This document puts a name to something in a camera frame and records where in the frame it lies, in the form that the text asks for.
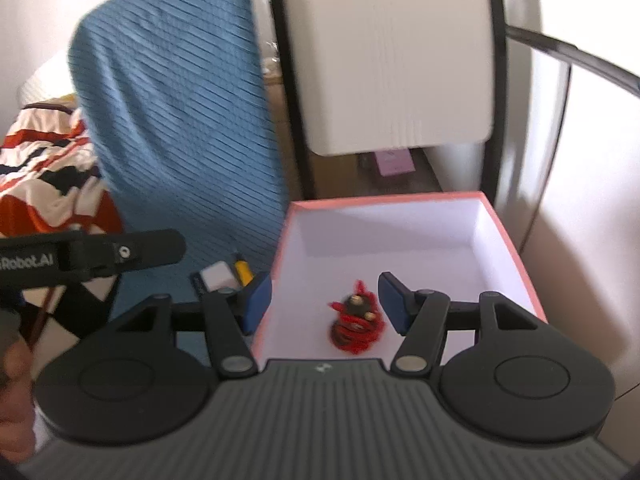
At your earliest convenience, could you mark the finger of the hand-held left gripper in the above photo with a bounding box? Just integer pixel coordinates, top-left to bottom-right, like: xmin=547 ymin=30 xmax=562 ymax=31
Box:
xmin=57 ymin=229 xmax=187 ymax=281

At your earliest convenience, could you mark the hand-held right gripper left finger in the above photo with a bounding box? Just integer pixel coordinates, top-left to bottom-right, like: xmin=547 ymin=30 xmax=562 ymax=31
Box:
xmin=104 ymin=272 xmax=274 ymax=381

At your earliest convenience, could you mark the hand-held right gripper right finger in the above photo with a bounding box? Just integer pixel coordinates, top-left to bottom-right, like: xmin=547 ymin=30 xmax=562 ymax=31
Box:
xmin=377 ymin=271 xmax=541 ymax=377

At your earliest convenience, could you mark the black curved metal rail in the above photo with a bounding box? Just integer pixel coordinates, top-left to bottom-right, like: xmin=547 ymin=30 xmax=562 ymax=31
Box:
xmin=504 ymin=25 xmax=640 ymax=97

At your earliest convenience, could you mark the yellow screwdriver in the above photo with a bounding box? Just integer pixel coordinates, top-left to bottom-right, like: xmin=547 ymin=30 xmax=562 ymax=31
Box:
xmin=234 ymin=252 xmax=256 ymax=289

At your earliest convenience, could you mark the white folding chair black frame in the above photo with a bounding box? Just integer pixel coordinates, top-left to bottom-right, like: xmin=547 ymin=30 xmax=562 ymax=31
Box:
xmin=265 ymin=0 xmax=507 ymax=206

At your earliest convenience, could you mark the orange white patterned blanket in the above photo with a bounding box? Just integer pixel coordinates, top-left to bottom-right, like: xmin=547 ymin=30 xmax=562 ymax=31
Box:
xmin=0 ymin=92 xmax=125 ymax=343

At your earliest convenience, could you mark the blue textured chair cover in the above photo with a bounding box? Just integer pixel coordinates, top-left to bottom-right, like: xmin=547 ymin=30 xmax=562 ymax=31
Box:
xmin=67 ymin=0 xmax=297 ymax=361

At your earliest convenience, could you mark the pink cardboard box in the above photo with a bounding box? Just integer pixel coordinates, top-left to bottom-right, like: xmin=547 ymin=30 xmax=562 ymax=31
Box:
xmin=250 ymin=191 xmax=548 ymax=363

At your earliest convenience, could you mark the pink paper sheet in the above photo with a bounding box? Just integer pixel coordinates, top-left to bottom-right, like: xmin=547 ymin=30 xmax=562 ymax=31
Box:
xmin=377 ymin=149 xmax=414 ymax=177

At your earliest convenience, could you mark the white quilted pillow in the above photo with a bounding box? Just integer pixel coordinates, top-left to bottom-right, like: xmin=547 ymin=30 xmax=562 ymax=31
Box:
xmin=17 ymin=52 xmax=77 ymax=107

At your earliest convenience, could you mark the red black cat figurine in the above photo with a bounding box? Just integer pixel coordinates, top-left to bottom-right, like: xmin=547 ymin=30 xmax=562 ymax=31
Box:
xmin=327 ymin=280 xmax=387 ymax=356

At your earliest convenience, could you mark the person's left hand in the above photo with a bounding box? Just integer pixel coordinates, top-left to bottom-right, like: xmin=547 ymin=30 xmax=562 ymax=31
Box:
xmin=0 ymin=345 xmax=37 ymax=461

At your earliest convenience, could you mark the white charger plug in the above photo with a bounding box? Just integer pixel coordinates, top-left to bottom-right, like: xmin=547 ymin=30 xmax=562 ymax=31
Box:
xmin=201 ymin=261 xmax=239 ymax=292

